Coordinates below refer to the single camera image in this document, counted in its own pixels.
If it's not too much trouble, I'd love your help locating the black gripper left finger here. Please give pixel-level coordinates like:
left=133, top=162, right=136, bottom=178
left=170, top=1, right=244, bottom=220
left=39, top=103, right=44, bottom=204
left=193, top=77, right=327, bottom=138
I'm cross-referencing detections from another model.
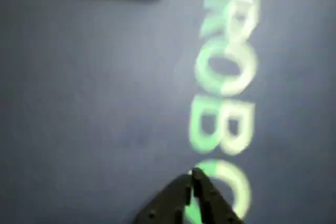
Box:
left=133, top=173, right=194, bottom=224

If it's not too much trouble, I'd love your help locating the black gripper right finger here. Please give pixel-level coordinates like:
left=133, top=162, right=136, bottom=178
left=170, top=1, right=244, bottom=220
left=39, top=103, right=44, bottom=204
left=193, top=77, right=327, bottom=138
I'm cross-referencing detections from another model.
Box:
left=192, top=168, right=246, bottom=224

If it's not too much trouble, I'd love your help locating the dark mat with WOWROBO print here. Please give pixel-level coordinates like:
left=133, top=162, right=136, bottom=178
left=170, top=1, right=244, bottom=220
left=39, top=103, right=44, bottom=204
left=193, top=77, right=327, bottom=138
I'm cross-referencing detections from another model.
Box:
left=0, top=0, right=336, bottom=224

